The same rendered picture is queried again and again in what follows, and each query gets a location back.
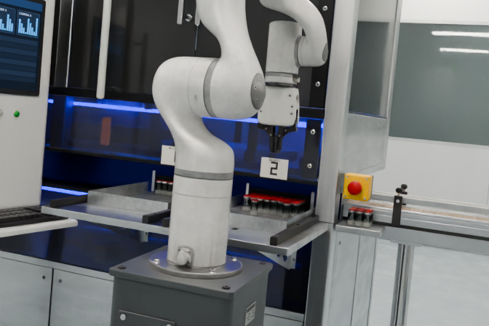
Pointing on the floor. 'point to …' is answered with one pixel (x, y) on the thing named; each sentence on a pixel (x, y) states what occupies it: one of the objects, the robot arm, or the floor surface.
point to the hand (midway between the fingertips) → (275, 145)
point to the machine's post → (333, 139)
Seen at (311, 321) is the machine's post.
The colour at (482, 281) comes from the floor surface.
